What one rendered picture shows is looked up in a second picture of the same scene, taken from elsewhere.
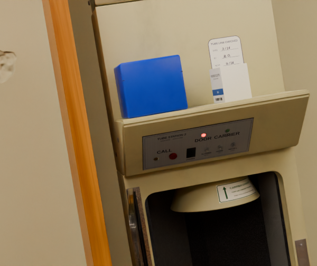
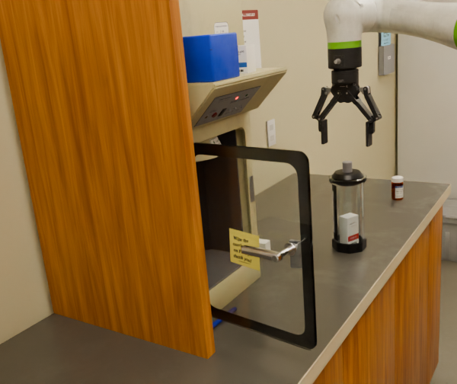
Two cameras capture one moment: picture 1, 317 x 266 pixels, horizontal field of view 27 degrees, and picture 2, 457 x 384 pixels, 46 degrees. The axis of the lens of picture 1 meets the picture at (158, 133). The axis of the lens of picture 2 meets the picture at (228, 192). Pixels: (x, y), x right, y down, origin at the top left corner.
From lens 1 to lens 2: 0.89 m
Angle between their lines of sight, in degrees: 48
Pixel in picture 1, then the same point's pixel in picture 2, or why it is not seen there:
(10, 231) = not seen: outside the picture
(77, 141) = (182, 100)
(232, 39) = (225, 24)
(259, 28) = (236, 18)
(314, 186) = not seen: hidden behind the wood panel
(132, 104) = (215, 70)
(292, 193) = (248, 143)
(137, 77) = (218, 47)
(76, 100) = (180, 64)
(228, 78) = (248, 55)
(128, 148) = (202, 107)
